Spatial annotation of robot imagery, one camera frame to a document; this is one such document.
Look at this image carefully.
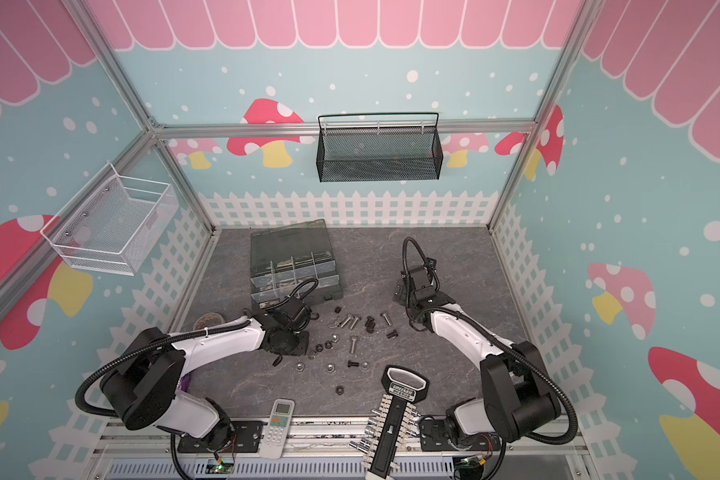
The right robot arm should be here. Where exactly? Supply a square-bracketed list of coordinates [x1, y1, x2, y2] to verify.
[395, 237, 579, 445]

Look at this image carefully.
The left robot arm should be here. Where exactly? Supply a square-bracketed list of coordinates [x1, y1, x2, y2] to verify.
[74, 278, 319, 452]

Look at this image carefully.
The silver bolt pair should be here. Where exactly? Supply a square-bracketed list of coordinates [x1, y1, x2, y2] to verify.
[337, 314, 361, 330]

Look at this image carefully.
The grey plastic organizer box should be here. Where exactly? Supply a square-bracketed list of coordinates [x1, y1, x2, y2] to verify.
[250, 219, 343, 307]

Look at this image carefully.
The brown tape roll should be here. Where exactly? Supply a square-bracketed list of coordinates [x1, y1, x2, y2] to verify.
[193, 312, 225, 330]

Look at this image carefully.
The white remote control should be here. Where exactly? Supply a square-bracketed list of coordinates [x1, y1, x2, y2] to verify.
[259, 399, 295, 460]

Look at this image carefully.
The black socket wrench rack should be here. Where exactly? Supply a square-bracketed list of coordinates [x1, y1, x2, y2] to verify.
[349, 365, 429, 479]

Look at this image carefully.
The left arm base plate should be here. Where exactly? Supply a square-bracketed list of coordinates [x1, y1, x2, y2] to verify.
[178, 420, 264, 454]

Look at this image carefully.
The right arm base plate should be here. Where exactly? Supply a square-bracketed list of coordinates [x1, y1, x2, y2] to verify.
[418, 415, 501, 453]

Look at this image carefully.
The black mesh wall basket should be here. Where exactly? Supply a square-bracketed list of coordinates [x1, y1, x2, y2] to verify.
[316, 112, 444, 182]

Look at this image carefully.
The white wire wall basket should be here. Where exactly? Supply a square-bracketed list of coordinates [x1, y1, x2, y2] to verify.
[40, 164, 179, 276]

